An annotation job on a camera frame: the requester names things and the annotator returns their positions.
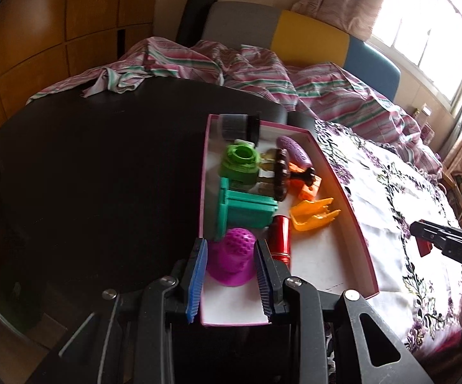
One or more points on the window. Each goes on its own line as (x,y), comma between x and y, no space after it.
(430,28)

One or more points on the orange toy block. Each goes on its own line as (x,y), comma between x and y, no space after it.
(308,188)

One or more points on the white embroidered floral tablecloth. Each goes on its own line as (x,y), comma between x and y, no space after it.
(382,208)

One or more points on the pink cardboard box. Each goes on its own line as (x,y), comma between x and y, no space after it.
(326,256)

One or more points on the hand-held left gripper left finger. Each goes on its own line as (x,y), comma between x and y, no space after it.
(197,284)

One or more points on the red toy block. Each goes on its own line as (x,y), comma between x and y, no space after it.
(423,248)

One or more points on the brown gear toy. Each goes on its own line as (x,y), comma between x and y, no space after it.
(282,176)

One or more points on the grey yellow blue headboard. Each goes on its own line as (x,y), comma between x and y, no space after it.
(306,36)

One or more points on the light green round toy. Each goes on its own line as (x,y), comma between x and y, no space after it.
(239,164)

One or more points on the wooden wardrobe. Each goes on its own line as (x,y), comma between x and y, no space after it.
(47,36)

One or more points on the red metallic cylinder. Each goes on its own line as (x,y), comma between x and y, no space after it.
(280,238)

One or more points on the purple egg-shaped toy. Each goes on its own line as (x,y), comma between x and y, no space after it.
(294,151)

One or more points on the pink small packet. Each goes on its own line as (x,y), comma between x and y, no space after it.
(427,132)

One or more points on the black rolled mat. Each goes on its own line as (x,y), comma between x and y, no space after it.
(195,12)

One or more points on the teal plastic spool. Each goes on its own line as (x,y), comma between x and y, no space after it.
(251,210)

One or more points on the pink striped blanket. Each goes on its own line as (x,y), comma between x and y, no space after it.
(263,76)

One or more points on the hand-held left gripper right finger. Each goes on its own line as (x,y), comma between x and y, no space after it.
(265,284)

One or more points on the orange-yellow plastic clip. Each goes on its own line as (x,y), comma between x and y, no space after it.
(312,214)

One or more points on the grey and black jar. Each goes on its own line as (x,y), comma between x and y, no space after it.
(237,128)

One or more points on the magenta suction cup toy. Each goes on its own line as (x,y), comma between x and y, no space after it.
(235,256)

